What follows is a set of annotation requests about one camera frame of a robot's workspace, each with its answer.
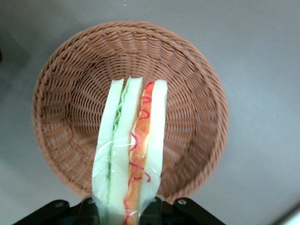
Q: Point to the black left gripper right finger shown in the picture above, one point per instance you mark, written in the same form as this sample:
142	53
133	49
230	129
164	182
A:
152	211

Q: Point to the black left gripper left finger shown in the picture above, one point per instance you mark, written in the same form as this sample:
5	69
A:
87	212

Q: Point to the round brown wicker basket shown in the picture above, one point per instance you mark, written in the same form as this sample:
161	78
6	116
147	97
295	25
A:
182	82

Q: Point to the triangle sandwich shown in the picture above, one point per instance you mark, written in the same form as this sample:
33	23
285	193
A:
124	140

